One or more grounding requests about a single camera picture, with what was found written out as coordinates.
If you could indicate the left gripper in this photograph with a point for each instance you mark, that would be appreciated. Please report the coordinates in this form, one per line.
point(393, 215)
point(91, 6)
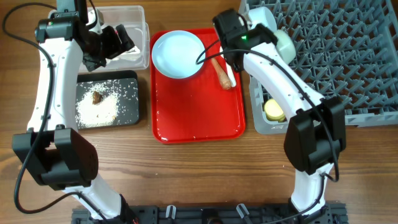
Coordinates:
point(115, 48)

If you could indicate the white tissue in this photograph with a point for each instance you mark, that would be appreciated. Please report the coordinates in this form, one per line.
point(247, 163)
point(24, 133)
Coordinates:
point(131, 55)

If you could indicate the light blue bowl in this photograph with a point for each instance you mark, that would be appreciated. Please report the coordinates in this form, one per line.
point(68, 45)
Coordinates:
point(264, 16)

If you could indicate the brown food scrap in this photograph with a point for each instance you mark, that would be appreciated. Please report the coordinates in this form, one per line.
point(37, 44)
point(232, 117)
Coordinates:
point(97, 97)

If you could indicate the white plastic spoon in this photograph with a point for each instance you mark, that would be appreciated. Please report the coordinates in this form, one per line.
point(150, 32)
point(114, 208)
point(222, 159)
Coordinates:
point(230, 75)

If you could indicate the pale green bowl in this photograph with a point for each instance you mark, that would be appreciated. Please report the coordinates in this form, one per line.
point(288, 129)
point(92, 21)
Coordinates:
point(285, 46)

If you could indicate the light blue plate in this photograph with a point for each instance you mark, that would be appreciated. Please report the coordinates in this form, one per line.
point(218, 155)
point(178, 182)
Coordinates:
point(175, 53)

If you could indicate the white rice pile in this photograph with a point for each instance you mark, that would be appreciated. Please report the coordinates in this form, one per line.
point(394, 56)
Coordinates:
point(99, 109)

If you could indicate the yellow plastic cup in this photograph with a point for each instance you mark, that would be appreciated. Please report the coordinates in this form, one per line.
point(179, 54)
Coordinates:
point(273, 111)

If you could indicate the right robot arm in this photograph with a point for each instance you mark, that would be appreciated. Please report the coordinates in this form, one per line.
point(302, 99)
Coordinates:
point(316, 131)

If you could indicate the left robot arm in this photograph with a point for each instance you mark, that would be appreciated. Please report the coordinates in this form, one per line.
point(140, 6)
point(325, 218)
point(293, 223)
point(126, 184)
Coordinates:
point(51, 150)

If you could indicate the grey dishwasher rack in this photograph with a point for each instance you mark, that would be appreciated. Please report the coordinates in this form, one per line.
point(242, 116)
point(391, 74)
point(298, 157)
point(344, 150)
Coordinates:
point(345, 49)

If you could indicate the clear plastic bin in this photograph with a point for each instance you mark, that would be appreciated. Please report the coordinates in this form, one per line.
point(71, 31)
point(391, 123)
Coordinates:
point(130, 37)

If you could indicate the black plastic tray bin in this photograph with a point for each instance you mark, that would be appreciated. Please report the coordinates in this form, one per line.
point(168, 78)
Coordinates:
point(124, 99)

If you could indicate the red serving tray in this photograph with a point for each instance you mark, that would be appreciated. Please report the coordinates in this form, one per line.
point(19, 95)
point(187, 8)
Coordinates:
point(196, 108)

